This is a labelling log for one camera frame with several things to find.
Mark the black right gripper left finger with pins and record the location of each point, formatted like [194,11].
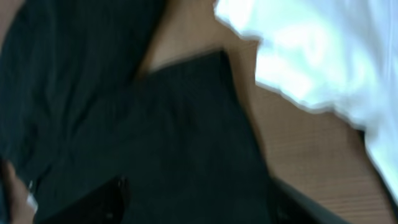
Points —
[103,204]

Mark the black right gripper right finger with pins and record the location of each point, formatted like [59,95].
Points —
[292,207]

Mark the black shorts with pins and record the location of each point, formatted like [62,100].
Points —
[73,115]

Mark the white t-shirt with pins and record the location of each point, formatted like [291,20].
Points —
[329,55]

